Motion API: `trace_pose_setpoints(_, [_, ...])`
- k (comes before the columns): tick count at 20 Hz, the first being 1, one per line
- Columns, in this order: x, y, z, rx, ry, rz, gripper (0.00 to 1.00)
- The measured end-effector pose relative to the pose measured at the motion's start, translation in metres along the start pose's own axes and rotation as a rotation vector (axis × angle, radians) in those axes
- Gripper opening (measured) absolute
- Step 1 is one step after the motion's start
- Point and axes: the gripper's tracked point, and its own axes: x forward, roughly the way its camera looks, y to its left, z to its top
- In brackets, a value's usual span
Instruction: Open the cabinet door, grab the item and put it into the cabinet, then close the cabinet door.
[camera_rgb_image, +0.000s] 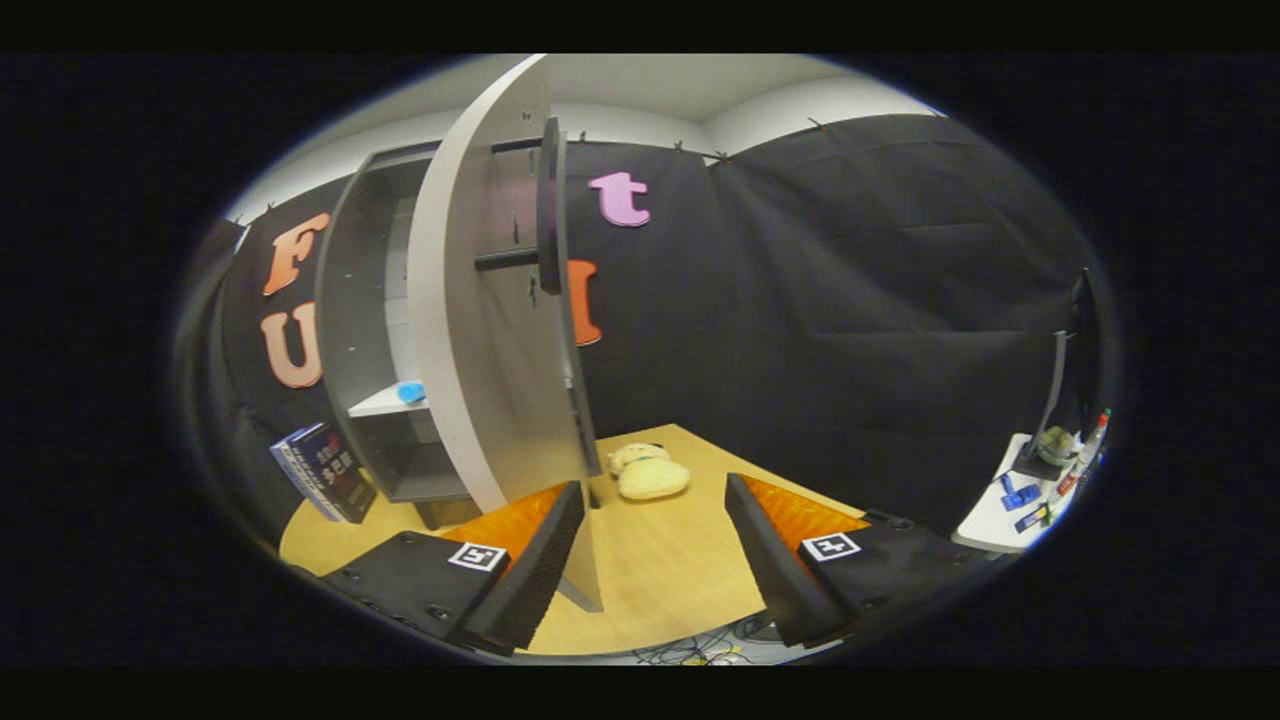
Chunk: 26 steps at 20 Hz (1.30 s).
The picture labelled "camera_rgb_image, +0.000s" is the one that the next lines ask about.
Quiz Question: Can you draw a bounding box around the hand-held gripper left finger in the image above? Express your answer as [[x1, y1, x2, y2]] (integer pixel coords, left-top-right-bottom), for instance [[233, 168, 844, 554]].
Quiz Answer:
[[320, 480, 587, 659]]

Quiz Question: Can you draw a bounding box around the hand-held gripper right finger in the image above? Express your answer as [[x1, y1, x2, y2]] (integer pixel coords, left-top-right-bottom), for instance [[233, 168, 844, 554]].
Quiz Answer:
[[724, 473, 1006, 649]]

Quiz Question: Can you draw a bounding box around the pale grey cabinet door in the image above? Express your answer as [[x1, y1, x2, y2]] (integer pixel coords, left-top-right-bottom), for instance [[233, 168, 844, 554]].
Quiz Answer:
[[408, 55, 606, 613]]

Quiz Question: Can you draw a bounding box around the yellow plush toy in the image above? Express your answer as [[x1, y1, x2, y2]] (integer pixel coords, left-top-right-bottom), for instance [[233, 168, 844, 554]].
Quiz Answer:
[[607, 443, 691, 501]]

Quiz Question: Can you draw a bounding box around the black cover book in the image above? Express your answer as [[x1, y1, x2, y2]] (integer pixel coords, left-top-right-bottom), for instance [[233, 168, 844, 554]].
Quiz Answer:
[[295, 422, 378, 524]]

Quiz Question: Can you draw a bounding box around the white side table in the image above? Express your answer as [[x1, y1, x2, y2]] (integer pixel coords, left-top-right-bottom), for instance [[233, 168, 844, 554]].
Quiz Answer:
[[950, 432, 1101, 553]]

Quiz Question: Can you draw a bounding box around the black backdrop cloth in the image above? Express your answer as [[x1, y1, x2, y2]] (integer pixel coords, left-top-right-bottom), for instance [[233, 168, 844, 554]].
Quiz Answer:
[[175, 113, 1101, 541]]

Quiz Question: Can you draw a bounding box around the pale blue book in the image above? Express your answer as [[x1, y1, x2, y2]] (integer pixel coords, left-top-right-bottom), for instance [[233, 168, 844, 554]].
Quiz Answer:
[[270, 445, 311, 506]]

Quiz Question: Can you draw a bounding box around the grey cabinet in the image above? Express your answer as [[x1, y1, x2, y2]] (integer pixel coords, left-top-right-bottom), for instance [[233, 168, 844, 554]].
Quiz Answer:
[[313, 140, 481, 531]]

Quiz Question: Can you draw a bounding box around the tangle of floor cables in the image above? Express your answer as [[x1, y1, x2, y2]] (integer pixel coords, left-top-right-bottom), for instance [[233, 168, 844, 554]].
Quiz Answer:
[[635, 615, 791, 667]]

